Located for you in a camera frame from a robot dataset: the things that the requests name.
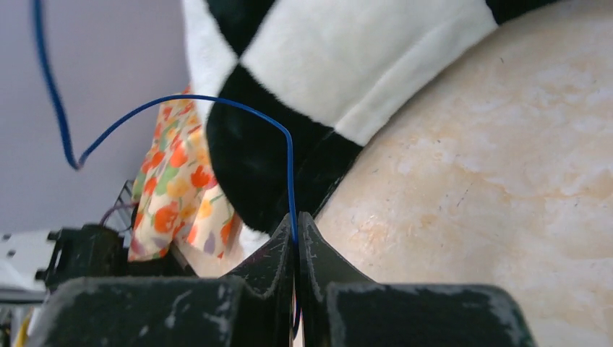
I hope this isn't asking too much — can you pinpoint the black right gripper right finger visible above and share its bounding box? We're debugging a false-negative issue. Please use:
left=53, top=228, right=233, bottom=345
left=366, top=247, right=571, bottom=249
left=297, top=213, right=536, bottom=346

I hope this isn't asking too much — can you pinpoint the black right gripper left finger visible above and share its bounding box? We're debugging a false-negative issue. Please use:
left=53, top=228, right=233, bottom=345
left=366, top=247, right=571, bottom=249
left=27, top=217, right=293, bottom=346

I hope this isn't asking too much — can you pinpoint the dark blue thin cable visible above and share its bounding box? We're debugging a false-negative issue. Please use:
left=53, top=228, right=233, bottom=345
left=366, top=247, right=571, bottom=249
left=31, top=0, right=303, bottom=336

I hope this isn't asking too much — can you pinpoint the orange floral cloth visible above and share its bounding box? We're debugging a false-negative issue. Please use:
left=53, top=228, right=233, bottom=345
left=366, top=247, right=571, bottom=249
left=128, top=98, right=236, bottom=262

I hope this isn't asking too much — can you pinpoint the black white checkered blanket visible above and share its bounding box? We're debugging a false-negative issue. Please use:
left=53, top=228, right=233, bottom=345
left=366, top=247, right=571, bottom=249
left=182, top=0, right=543, bottom=254

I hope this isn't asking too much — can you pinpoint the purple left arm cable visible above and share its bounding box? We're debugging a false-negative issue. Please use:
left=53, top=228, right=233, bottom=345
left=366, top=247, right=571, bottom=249
left=98, top=201, right=140, bottom=226

